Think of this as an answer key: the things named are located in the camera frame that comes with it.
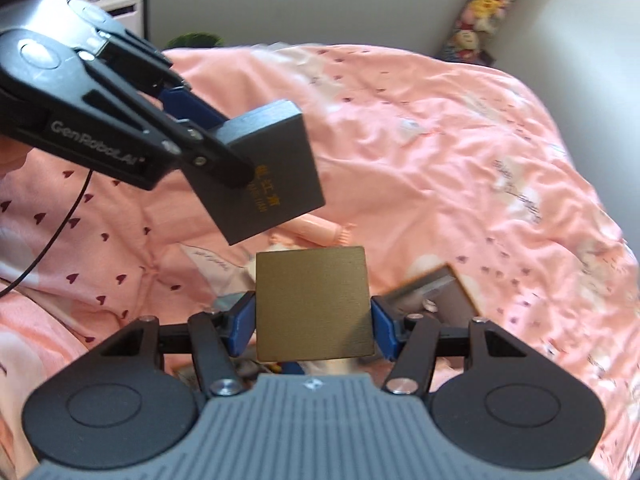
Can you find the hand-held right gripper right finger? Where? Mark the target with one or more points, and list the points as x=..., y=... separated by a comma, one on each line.
x=384, y=327

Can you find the pink cloth pouch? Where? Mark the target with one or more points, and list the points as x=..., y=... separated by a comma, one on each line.
x=312, y=227

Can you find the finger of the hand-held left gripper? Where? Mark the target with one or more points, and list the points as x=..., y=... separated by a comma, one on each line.
x=215, y=160
x=192, y=105

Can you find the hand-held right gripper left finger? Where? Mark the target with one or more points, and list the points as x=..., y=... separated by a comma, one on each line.
x=242, y=325

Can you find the white cabinet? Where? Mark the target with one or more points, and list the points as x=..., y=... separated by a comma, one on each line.
x=125, y=10

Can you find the gold square box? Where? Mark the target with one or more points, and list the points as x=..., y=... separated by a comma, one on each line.
x=315, y=305

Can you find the pink printed blanket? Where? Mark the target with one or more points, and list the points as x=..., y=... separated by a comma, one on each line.
x=425, y=160

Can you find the clear tube of plush toys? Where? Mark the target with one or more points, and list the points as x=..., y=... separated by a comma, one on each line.
x=475, y=10

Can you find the green round object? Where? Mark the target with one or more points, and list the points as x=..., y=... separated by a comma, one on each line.
x=195, y=41

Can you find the dark grey box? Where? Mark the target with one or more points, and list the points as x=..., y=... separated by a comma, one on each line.
x=280, y=160

